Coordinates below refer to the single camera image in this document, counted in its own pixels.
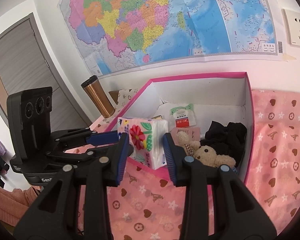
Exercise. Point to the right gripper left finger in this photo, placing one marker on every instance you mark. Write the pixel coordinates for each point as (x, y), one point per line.
(74, 205)

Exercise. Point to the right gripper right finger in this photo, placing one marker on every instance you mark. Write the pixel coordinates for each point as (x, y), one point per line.
(217, 203)

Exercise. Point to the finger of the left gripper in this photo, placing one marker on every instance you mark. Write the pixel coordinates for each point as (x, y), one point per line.
(101, 139)
(91, 155)

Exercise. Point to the floral tissue pack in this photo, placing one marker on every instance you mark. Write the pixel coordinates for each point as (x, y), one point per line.
(145, 135)

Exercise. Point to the beige teddy bear plush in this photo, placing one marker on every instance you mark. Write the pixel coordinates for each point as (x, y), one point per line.
(205, 154)

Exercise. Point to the black fabric scrunchie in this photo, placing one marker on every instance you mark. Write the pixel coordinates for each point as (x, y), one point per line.
(226, 140)

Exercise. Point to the red white sachet pack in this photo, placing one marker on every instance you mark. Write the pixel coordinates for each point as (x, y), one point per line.
(182, 117)

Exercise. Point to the yellow tissue pack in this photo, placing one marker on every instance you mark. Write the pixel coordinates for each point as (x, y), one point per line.
(157, 117)

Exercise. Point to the pink sleeved left forearm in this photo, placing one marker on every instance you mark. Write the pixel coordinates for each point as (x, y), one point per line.
(13, 204)

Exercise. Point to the brown wooden headboard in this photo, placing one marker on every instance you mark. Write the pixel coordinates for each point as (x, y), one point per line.
(114, 95)

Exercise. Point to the copper thermos tumbler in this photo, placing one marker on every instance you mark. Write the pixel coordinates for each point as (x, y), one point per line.
(94, 90)

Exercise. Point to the pink patterned blanket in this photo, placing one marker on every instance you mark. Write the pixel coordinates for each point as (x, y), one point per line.
(146, 205)

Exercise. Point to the grey wooden door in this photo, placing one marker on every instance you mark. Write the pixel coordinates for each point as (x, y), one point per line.
(25, 63)

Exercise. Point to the pink cardboard box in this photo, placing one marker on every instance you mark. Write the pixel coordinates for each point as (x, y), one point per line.
(222, 97)

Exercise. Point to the colourful wall map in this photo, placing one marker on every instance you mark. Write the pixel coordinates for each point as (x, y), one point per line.
(116, 35)

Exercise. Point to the white wall socket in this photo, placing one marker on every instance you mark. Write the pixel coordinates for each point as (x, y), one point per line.
(293, 26)

